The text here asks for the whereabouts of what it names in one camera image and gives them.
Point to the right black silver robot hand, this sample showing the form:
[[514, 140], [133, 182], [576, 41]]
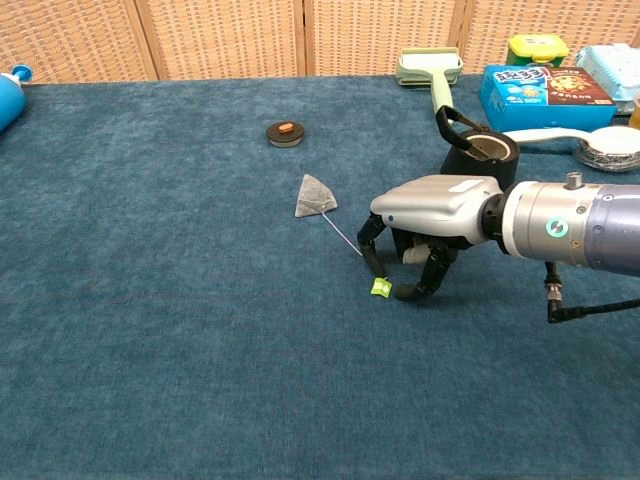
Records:
[[435, 205]]

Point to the pyramid tea bag green tag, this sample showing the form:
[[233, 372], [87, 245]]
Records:
[[315, 197]]

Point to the small black lid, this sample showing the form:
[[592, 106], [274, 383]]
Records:
[[286, 136]]

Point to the black mug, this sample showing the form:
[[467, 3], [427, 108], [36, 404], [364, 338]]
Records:
[[505, 162]]

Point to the pale green lint roller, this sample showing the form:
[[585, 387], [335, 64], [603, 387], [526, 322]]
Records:
[[440, 85]]

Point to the blue cookie box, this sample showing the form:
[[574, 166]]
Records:
[[540, 105]]

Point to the white dish brush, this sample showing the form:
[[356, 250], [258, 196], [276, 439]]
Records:
[[610, 145]]

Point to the yellow lidded green container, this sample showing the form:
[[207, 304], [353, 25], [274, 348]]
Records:
[[537, 50]]

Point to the blue wet wipes pack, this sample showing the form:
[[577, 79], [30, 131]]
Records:
[[610, 70]]

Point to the orange jelly cup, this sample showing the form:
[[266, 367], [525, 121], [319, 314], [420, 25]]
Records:
[[636, 112]]

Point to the blue table cloth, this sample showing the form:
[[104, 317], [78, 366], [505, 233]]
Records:
[[200, 325]]

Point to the woven folding screen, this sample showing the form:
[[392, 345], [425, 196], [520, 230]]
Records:
[[225, 35]]

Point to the blue detergent pump bottle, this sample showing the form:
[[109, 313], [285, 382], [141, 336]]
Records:
[[9, 100]]

